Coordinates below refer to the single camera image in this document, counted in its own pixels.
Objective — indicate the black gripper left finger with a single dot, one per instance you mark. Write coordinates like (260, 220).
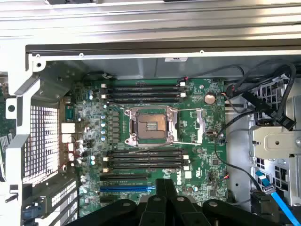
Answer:
(154, 212)

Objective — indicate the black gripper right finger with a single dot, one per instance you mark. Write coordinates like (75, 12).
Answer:
(181, 212)

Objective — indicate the black RAM slot white clips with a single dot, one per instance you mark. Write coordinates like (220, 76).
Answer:
(145, 166)
(145, 156)
(145, 85)
(145, 94)

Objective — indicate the long black expansion slot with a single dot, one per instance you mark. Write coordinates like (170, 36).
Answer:
(124, 177)

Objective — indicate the short black expansion slot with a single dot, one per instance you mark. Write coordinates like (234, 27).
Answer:
(108, 200)

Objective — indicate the thin metal locking lever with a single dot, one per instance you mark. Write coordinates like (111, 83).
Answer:
(152, 147)
(115, 104)

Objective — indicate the green motherboard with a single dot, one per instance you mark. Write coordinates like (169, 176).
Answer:
(204, 150)

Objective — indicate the silver CPU socket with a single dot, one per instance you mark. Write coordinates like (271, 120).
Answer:
(150, 124)

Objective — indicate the silver socket cover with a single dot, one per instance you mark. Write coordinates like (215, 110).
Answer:
(199, 126)

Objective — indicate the silver USB port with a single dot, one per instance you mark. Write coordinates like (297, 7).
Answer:
(71, 147)
(71, 156)

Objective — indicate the silver stacked port block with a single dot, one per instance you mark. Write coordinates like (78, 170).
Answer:
(67, 138)
(68, 127)

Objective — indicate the round coin cell battery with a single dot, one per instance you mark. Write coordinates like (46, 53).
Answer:
(209, 98)

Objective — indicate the grey metal disk bay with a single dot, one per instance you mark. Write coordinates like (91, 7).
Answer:
(279, 141)

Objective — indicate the blue serial port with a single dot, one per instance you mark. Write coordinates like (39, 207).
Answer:
(70, 113)

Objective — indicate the grey open PC case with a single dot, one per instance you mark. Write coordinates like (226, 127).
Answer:
(145, 68)

